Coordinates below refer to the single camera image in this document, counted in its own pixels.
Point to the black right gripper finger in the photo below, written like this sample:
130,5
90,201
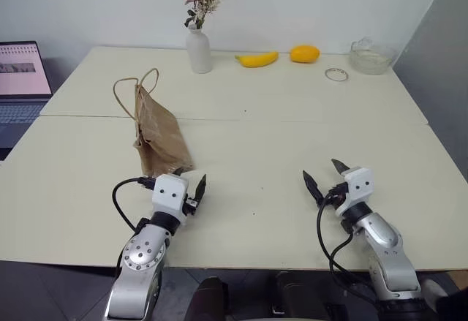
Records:
340,166
312,186

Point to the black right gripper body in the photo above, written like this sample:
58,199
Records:
337,193

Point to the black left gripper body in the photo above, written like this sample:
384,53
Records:
191,205

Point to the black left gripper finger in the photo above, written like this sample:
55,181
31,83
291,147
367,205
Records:
200,188
178,170

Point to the brown paper bag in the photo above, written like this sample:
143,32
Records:
159,134

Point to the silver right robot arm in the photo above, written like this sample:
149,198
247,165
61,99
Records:
384,240

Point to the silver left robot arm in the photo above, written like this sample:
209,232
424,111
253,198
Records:
140,255

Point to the dark rounded shape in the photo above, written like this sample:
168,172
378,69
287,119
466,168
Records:
206,299

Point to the clear glass bowl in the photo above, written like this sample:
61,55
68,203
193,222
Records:
371,57

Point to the yellow mango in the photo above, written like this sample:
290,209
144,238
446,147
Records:
304,53

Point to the white ceramic vase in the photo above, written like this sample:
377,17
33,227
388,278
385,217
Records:
199,52

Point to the yellow banana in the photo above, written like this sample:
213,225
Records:
257,59

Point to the open grey laptop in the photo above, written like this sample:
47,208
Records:
18,90

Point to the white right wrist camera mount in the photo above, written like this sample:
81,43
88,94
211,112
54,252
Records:
356,187

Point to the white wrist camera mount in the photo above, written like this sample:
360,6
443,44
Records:
168,193
356,187

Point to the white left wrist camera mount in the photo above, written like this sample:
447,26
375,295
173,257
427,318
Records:
168,193

